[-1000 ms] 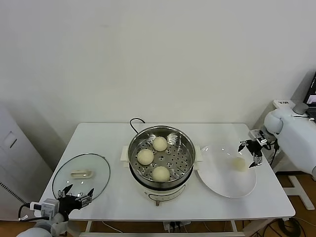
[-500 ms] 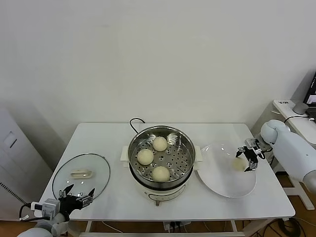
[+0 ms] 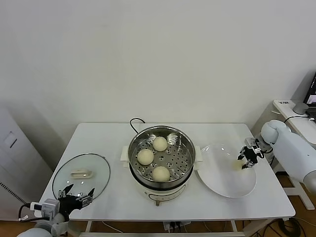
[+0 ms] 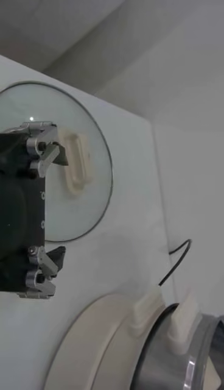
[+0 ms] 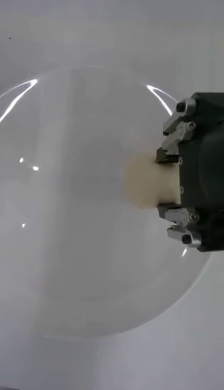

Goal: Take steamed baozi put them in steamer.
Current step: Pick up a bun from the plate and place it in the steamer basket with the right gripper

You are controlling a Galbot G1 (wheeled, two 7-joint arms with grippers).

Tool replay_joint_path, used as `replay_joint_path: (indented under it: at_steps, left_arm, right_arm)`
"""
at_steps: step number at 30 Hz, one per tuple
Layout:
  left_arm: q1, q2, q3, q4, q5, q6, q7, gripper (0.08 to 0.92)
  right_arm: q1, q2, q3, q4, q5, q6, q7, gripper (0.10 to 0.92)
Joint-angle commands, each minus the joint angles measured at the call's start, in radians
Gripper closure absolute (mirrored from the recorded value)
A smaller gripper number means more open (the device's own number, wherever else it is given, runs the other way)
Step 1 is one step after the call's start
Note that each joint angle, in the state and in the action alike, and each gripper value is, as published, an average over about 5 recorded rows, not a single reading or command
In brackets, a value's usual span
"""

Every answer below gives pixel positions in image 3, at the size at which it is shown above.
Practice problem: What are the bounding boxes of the white round plate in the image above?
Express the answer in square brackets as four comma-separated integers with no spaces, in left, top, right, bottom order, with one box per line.
[196,144,257,199]

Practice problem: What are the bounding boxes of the white steamed baozi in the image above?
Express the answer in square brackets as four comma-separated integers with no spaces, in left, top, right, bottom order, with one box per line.
[152,136,168,152]
[137,149,155,165]
[152,166,171,183]
[231,159,245,172]

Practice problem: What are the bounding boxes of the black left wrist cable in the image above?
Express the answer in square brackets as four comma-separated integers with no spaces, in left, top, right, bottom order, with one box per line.
[18,203,33,222]

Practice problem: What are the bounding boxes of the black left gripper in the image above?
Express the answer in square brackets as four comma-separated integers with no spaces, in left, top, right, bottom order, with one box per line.
[57,184,96,219]

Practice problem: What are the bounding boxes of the black floor cable bundle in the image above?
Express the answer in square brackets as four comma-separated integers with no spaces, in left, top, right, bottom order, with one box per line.
[278,218,305,236]

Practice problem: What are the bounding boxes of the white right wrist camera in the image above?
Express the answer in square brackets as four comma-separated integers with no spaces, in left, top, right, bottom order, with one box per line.
[244,137,262,149]

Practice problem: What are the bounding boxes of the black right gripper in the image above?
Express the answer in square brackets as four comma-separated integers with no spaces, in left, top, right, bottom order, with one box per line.
[237,145,260,170]

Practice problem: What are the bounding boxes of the white table frame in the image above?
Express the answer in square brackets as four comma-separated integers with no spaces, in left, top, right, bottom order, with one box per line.
[61,218,289,237]

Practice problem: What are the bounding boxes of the white side desk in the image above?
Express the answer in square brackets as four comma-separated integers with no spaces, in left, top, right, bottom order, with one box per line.
[273,99,316,210]

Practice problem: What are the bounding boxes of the white metal cabinet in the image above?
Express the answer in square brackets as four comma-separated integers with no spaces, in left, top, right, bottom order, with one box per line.
[0,102,54,220]

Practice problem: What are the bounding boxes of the grey cylinder object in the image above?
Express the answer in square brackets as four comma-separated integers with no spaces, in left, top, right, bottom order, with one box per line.
[292,102,309,115]

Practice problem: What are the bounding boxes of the glass lid with cream handle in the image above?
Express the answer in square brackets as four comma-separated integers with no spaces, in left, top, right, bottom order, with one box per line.
[52,153,111,201]

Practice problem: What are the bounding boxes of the perforated steel steamer basket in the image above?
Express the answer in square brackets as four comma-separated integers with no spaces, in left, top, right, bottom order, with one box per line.
[128,125,197,185]

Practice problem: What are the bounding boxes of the black cooker power cable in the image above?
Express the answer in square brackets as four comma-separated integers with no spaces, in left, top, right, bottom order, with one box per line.
[130,118,147,135]

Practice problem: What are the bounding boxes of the white power strip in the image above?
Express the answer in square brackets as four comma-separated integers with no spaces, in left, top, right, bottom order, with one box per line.
[163,221,191,233]

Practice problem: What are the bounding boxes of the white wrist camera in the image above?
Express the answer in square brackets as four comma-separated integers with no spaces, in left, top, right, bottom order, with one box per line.
[30,198,61,219]
[244,137,262,149]

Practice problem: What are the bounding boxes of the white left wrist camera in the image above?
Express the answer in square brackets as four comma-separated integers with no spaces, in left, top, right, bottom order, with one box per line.
[30,198,61,219]

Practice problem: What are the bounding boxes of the black laptop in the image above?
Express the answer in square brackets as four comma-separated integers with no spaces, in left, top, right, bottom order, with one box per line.
[303,71,316,117]

